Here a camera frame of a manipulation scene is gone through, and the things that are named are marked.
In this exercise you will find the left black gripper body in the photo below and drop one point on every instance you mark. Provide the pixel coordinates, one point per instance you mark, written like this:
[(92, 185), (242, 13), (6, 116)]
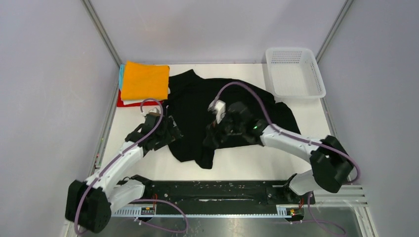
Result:
[(165, 136)]

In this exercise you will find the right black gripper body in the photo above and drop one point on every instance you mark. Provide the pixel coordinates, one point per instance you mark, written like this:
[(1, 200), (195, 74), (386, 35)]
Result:
[(227, 127)]

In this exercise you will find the black t shirt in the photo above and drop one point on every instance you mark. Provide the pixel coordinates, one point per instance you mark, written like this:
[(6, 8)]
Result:
[(188, 101)]

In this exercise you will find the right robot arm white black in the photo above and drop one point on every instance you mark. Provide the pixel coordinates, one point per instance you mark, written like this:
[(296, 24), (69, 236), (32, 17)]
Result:
[(329, 163)]

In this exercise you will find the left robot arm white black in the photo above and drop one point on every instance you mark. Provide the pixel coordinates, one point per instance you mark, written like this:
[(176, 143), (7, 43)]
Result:
[(91, 202)]

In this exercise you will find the folded white t shirt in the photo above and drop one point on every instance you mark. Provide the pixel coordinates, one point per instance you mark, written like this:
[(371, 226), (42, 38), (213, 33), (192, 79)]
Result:
[(137, 101)]

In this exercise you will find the folded red t shirt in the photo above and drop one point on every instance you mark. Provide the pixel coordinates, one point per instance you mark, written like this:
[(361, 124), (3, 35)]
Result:
[(131, 103)]

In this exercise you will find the folded orange t shirt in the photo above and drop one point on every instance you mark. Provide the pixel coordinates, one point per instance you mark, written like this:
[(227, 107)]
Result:
[(142, 81)]

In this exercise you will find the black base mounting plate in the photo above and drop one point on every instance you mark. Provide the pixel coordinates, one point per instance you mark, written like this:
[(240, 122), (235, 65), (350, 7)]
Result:
[(222, 197)]

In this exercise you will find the white plastic basket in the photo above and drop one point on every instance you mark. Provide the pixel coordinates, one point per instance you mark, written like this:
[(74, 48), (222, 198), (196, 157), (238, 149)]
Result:
[(293, 72)]

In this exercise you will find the folded cyan t shirt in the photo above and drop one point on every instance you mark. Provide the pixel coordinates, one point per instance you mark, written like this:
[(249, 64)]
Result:
[(121, 76)]

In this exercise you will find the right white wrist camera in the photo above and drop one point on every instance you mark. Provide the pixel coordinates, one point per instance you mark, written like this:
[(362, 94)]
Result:
[(217, 107)]

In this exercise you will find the white slotted cable duct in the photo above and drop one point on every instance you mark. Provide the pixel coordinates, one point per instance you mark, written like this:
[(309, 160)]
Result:
[(138, 211)]

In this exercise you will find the aluminium frame rail left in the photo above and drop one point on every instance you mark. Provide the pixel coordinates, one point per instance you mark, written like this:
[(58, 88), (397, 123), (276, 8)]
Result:
[(102, 31)]

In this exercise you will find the aluminium frame rail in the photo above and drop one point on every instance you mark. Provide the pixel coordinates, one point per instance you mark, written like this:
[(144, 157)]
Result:
[(102, 31), (334, 28)]

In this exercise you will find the aluminium frame rail right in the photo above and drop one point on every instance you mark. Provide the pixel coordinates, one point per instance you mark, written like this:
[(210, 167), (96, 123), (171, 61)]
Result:
[(334, 28)]

